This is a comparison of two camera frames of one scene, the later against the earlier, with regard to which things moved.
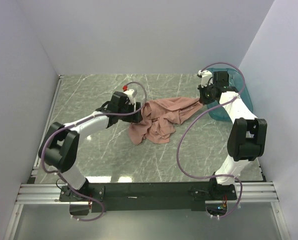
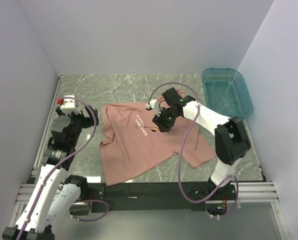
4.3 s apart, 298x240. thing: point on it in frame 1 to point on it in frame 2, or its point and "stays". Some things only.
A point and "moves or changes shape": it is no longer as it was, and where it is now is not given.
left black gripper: x=137 y=117 to x=87 y=120
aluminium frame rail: x=49 y=194 stays
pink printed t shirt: x=157 y=123 moves or changes shape
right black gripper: x=202 y=99 to x=158 y=120
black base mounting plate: x=148 y=197 stays
